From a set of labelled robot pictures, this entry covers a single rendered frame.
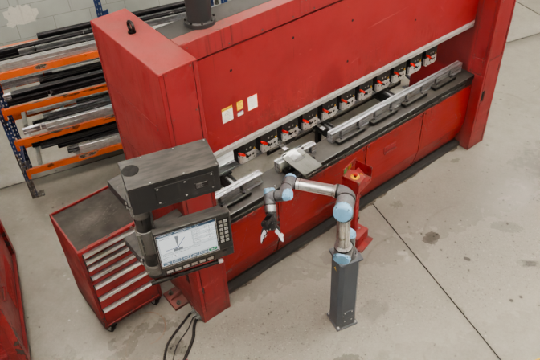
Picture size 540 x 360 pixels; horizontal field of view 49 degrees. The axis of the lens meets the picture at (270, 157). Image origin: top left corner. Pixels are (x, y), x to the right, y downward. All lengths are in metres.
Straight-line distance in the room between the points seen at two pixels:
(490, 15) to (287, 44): 2.24
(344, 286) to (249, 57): 1.75
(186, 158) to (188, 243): 0.52
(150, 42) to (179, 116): 0.46
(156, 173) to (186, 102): 0.51
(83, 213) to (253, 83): 1.56
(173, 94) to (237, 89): 0.68
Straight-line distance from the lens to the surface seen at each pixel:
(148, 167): 3.25
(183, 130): 3.58
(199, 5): 3.65
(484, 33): 5.82
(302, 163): 4.61
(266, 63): 4.05
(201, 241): 3.51
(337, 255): 3.99
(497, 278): 5.36
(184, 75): 3.41
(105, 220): 4.42
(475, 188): 6.08
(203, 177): 3.22
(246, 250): 4.80
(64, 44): 5.66
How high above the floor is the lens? 4.02
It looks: 40 degrees down
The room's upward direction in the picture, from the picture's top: 3 degrees counter-clockwise
